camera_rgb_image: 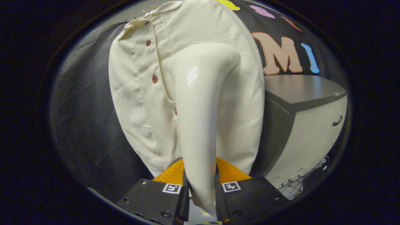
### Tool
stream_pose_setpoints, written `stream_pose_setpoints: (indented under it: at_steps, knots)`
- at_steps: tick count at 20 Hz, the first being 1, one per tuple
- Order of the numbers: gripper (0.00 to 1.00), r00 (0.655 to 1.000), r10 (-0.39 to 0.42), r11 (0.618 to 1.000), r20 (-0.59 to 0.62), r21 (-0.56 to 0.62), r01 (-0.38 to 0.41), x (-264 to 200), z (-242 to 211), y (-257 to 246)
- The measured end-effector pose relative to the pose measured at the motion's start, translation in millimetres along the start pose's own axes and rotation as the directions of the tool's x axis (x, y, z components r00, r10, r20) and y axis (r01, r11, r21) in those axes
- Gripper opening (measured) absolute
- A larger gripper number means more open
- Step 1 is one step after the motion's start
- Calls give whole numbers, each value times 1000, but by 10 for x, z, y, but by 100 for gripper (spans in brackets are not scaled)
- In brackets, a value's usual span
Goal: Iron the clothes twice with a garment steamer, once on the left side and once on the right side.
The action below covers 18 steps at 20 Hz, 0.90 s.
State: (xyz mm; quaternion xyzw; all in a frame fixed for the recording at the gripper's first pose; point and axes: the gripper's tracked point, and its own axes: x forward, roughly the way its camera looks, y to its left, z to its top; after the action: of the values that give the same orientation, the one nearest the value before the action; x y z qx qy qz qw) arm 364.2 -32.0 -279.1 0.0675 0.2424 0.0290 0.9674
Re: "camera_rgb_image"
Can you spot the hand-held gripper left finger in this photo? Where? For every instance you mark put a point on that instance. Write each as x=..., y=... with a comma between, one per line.
x=185, y=203

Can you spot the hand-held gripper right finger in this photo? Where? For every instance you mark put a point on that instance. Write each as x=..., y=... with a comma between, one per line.
x=220, y=203

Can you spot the cream button-up shirt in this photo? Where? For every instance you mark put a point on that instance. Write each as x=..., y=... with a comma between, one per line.
x=134, y=109

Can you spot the white cabinet with dark top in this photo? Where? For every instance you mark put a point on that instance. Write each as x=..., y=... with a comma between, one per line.
x=306, y=134

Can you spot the black backdrop cloth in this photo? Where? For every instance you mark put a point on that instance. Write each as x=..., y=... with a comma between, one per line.
x=81, y=125

